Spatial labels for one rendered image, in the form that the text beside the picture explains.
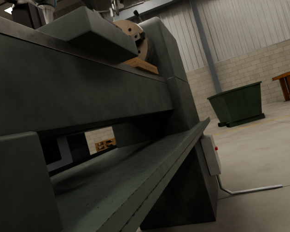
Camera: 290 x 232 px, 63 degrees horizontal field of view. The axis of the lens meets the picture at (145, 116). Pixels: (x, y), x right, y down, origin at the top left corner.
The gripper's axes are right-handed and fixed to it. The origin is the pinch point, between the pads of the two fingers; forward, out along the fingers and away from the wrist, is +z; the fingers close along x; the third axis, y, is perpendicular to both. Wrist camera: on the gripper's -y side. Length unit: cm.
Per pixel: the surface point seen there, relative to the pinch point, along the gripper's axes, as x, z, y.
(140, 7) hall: 833, -455, 376
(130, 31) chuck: -27.4, 25.2, -3.9
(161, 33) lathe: -22.4, 26.7, 16.4
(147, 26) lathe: -19.2, 19.6, 10.6
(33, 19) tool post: -68, 35, -49
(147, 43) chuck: -31.8, 34.5, 2.5
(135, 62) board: -61, 52, -17
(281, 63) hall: 629, -41, 860
